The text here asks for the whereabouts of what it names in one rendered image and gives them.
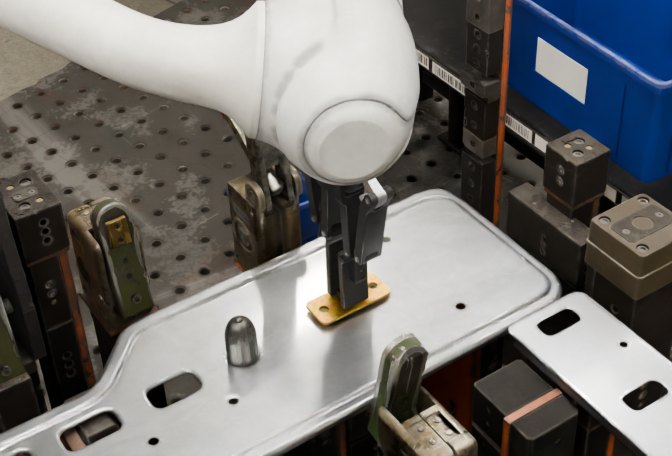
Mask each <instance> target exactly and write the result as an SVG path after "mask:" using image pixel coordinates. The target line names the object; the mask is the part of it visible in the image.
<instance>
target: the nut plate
mask: <svg viewBox="0 0 672 456"><path fill-rule="evenodd" d="M371 284H374V285H377V288H375V289H370V288H369V287H368V295H369V297H368V299H366V300H364V301H362V302H360V303H357V304H355V305H353V306H351V307H349V308H347V309H344V308H343V307H342V306H341V305H340V290H339V289H337V294H335V295H333V296H331V295H330V294H329V293H328V292H327V293H325V294H322V295H320V296H318V297H316V298H314V299H312V300H310V301H308V302H307V303H306V308H307V309H308V310H309V311H310V312H311V313H312V314H313V315H314V316H315V318H316V319H317V320H318V321H319V322H320V323H321V324H323V325H329V324H331V323H333V322H335V321H337V320H339V319H341V318H343V317H345V316H347V315H349V314H351V313H354V312H356V311H358V310H360V309H362V308H364V307H366V306H368V305H370V304H372V303H374V302H376V301H378V300H380V299H382V298H384V297H386V296H388V295H389V294H390V293H391V290H390V288H389V287H388V286H387V285H386V284H385V283H384V282H383V281H382V280H381V279H380V278H378V277H377V276H376V275H375V274H374V273H368V286H369V285H371ZM321 308H327V309H328V311H327V312H325V313H322V312H320V311H319V310H320V309H321Z"/></svg>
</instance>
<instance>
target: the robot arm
mask: <svg viewBox="0 0 672 456"><path fill-rule="evenodd" d="M0 27H2V28H4V29H6V30H8V31H10V32H13V33H15V34H17V35H19V36H21V37H23V38H25V39H27V40H29V41H31V42H33V43H35V44H37V45H39V46H41V47H44V48H46V49H48V50H50V51H52V52H54V53H56V54H58V55H60V56H62V57H64V58H66V59H68V60H70V61H72V62H74V63H77V64H79V65H81V66H83V67H85V68H87V69H89V70H91V71H93V72H96V73H98V74H100V75H102V76H104V77H107V78H109V79H111V80H114V81H116V82H118V83H121V84H123V85H126V86H128V87H131V88H134V89H137V90H140V91H143V92H146V93H149V94H153V95H156V96H160V97H163V98H168V99H172V100H176V101H180V102H185V103H189V104H194V105H198V106H203V107H206V108H210V109H214V110H217V111H219V112H221V113H224V114H226V115H227V116H229V117H230V118H231V119H233V120H234V121H235V122H236V123H237V124H238V125H239V126H240V127H241V128H242V130H243V131H244V133H245V134H246V135H247V137H248V138H253V139H257V140H260V141H263V142H265V143H268V144H270V145H272V146H274V147H276V148H278V149H279V150H280V151H282V152H283V153H284V154H285V156H286V157H287V158H288V159H289V161H290V162H292V163H293V164H294V165H295V166H296V167H297V168H299V169H300V170H301V171H303V172H304V177H305V183H306V190H307V196H308V201H309V208H310V215H311V220H312V221H313V223H314V224H316V225H317V224H319V223H320V225H321V233H322V235H323V237H324V238H325V252H326V279H327V292H328V293H329V294H330V295H331V296H333V295H335V294H337V289H339V290H340V305H341V306H342V307H343V308H344V309H347V308H349V307H351V306H353V305H355V304H357V303H360V302H362V301H364V300H366V299H368V297H369V295H368V269H367V262H368V261H370V260H372V259H374V258H377V257H379V256H381V254H382V246H383V239H384V231H385V223H386V216H387V208H388V204H389V202H390V201H391V199H392V198H393V195H394V193H393V190H392V188H391V187H390V186H388V185H387V186H385V187H382V186H380V184H379V183H378V181H377V180H376V177H378V176H379V175H381V174H383V173H384V172H385V171H387V170H388V169H389V168H390V167H391V166H392V165H393V164H394V163H395V162H396V161H397V160H398V159H399V158H400V156H401V155H402V154H403V152H404V151H405V149H406V147H407V145H408V143H409V140H410V137H411V134H412V130H413V124H414V117H415V112H416V108H417V103H418V99H419V93H420V79H419V66H418V59H417V53H416V48H415V44H414V40H413V36H412V33H411V30H410V27H409V25H408V23H407V21H406V19H405V18H404V13H403V2H402V0H265V1H256V3H255V4H254V5H253V6H252V7H251V8H250V9H249V10H248V11H246V12H245V13H244V14H243V15H241V16H240V17H238V18H236V19H234V20H233V21H230V22H226V23H223V24H216V25H188V24H179V23H173V22H168V21H163V20H159V19H156V18H153V17H150V16H147V15H144V14H141V13H139V12H137V11H134V10H132V9H130V8H128V7H125V6H123V5H121V4H119V3H117V2H115V1H113V0H0ZM319 207H321V210H319Z"/></svg>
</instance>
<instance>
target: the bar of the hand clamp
mask: <svg viewBox="0 0 672 456"><path fill-rule="evenodd" d="M244 134H245V133H244ZM245 139H246V145H247V150H248V156H249V161H250V167H251V172H252V178H253V181H255V182H256V183H257V184H258V185H259V186H260V187H261V189H262V191H263V193H264V196H265V202H266V210H265V211H270V210H272V209H273V208H272V202H271V196H270V190H269V185H268V179H267V173H266V169H268V168H270V167H273V166H275V171H276V175H277V177H278V179H279V180H280V179H281V180H282V181H283V183H284V188H283V190H282V191H281V192H280V195H281V196H282V197H283V198H285V199H286V200H287V201H289V202H291V201H293V200H295V196H294V190H293V184H292V177H291V171H290V165H289V159H288V158H287V157H286V156H285V154H284V153H283V152H282V151H280V150H279V149H278V148H276V147H274V146H272V145H270V144H268V143H265V142H263V141H260V140H257V139H253V138H248V137H247V135H246V134H245Z"/></svg>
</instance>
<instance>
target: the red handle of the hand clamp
mask: <svg viewBox="0 0 672 456"><path fill-rule="evenodd" d="M220 113H221V112H220ZM221 115H222V117H223V118H226V120H227V122H228V124H229V125H230V127H231V129H232V131H233V132H234V134H235V136H236V138H237V140H238V141H239V143H240V145H241V147H242V149H243V150H244V152H245V154H246V156H247V158H248V159H249V156H248V150H247V145H246V139H245V134H244V131H243V130H242V128H241V127H240V126H239V125H238V124H237V123H236V122H235V121H234V120H233V119H231V118H230V117H229V116H227V115H226V114H224V113H221ZM266 173H267V179H268V185H269V190H270V196H275V195H277V194H280V192H281V191H282V190H283V188H284V183H283V181H282V180H281V179H280V180H279V179H278V177H277V175H276V173H275V171H274V170H273V168H272V167H270V168H268V169H266Z"/></svg>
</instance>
